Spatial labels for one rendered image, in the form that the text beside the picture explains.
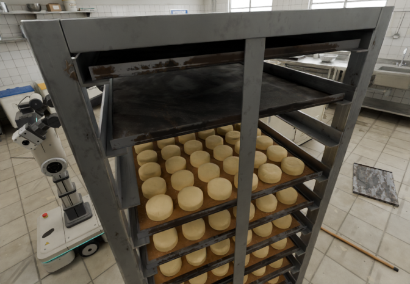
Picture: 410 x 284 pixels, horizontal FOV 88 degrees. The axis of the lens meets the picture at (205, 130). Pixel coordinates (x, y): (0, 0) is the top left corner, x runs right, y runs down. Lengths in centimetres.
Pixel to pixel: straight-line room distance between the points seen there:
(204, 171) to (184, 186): 6
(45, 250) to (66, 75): 206
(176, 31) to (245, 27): 8
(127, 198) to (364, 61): 44
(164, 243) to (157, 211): 9
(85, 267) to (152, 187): 191
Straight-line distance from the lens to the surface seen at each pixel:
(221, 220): 51
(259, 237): 63
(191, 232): 49
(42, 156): 189
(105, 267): 227
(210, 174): 47
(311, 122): 54
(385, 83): 488
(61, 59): 25
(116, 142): 29
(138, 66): 26
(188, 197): 43
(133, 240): 41
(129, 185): 38
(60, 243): 224
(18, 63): 568
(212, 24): 27
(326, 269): 225
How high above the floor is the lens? 182
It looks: 28 degrees down
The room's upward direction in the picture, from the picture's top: 2 degrees counter-clockwise
